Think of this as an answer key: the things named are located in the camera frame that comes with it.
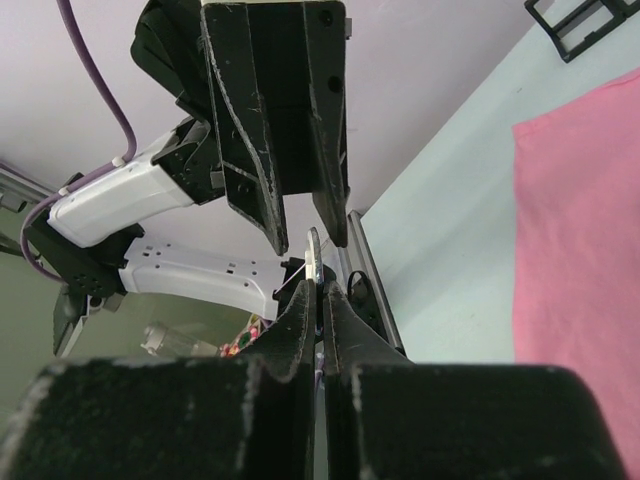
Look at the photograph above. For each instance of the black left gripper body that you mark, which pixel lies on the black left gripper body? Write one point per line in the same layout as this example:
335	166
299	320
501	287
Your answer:
280	36

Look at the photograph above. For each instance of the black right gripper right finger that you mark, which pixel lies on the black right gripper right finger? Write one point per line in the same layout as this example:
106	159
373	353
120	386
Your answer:
390	418

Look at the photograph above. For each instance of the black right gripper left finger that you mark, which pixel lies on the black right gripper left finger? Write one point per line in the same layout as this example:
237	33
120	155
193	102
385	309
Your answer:
249	416

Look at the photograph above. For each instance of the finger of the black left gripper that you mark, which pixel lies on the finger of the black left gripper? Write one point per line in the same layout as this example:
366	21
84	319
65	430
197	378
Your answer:
325	35
245	148

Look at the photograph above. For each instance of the round portrait pin badge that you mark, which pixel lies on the round portrait pin badge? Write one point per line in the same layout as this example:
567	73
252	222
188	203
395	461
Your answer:
312	268

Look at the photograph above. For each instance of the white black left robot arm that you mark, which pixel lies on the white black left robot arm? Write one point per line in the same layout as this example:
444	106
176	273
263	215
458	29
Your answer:
95	236

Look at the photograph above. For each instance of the pink t-shirt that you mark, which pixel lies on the pink t-shirt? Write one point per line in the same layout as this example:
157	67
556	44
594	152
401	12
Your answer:
576	294

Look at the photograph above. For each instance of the black wire frame box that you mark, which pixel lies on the black wire frame box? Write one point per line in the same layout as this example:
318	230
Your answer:
582	24

